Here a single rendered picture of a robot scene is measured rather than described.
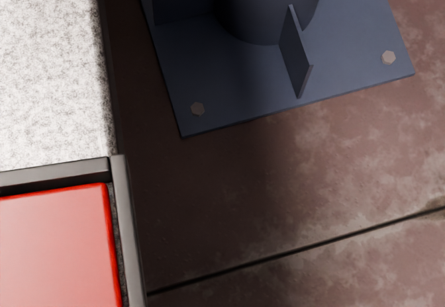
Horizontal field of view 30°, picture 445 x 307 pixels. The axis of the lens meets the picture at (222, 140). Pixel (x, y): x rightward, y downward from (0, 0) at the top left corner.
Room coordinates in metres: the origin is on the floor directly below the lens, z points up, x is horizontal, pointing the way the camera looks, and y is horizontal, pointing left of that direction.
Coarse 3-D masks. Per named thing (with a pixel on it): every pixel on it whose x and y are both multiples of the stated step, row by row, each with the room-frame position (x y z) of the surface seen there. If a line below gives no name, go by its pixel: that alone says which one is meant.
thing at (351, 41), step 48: (144, 0) 0.57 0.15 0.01; (192, 0) 0.55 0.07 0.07; (240, 0) 0.53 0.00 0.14; (288, 0) 0.52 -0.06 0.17; (336, 0) 0.61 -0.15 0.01; (384, 0) 0.63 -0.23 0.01; (192, 48) 0.50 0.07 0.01; (240, 48) 0.51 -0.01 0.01; (288, 48) 0.50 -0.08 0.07; (336, 48) 0.53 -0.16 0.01; (384, 48) 0.54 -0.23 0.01; (192, 96) 0.42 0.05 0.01; (240, 96) 0.43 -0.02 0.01; (288, 96) 0.44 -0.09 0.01; (336, 96) 0.45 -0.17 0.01
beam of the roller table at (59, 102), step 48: (0, 0) 0.13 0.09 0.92; (48, 0) 0.14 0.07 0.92; (96, 0) 0.14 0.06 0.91; (0, 48) 0.11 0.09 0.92; (48, 48) 0.12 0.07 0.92; (96, 48) 0.12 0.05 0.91; (0, 96) 0.09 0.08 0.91; (48, 96) 0.10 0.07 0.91; (96, 96) 0.10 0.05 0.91; (0, 144) 0.08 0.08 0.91; (48, 144) 0.08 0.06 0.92; (96, 144) 0.08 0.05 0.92
